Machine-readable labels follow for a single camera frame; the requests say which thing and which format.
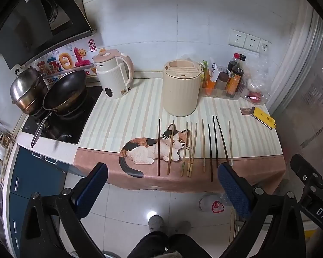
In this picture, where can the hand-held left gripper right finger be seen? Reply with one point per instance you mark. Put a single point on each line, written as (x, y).
(234, 190)

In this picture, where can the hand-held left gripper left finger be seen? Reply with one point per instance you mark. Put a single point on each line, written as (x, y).
(93, 185)

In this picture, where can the black chopstick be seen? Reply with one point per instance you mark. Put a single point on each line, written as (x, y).
(222, 139)
(210, 153)
(215, 142)

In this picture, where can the cream ribbed utensil holder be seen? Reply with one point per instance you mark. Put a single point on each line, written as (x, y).
(180, 91)

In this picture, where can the clear plastic bottle red label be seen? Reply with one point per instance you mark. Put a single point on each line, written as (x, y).
(212, 204)

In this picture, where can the blue kitchen cabinet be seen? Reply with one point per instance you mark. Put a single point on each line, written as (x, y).
(35, 180)

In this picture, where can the person's grey slipper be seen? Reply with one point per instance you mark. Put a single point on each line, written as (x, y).
(183, 227)
(156, 223)

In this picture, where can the yellow utility knife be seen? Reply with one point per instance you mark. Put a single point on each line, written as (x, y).
(263, 117)

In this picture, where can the black induction cooktop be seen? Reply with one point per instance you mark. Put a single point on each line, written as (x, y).
(78, 123)

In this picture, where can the small brown card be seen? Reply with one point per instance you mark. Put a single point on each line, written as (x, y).
(245, 111)

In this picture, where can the cat printed striped tablecloth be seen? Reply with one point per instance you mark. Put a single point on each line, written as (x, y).
(129, 113)

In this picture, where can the red packet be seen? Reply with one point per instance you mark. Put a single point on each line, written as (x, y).
(254, 97)

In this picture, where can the person's dark trousers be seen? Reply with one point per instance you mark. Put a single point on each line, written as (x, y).
(161, 246)

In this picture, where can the black frying pan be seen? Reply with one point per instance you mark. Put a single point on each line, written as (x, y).
(66, 88)

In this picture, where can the clear plastic bag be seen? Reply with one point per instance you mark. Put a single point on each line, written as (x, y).
(255, 75)

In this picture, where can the glass sliding door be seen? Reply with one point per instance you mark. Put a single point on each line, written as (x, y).
(312, 59)

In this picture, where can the orange seasoning packet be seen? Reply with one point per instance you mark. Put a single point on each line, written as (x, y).
(211, 82)

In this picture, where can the cream electric kettle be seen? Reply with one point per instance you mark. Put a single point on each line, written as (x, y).
(111, 75)

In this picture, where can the jar with brown lid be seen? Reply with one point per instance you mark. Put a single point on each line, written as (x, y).
(222, 79)

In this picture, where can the stainless steel steamer pot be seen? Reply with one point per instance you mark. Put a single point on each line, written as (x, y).
(25, 88)

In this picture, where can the yellow green bottle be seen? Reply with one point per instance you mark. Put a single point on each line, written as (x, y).
(203, 75)

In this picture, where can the dark sauce bottle red cap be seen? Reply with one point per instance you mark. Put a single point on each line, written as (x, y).
(232, 64)

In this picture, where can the white seasoning packet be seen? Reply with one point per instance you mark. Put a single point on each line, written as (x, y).
(214, 68)

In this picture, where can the black range hood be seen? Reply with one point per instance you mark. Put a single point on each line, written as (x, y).
(29, 24)

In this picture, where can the white wall socket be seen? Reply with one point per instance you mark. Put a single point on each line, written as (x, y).
(251, 43)
(237, 38)
(263, 47)

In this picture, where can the colourful wall stickers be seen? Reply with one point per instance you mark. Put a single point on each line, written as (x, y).
(67, 60)

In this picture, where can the red seal wall sticker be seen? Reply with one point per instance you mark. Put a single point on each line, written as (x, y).
(92, 43)

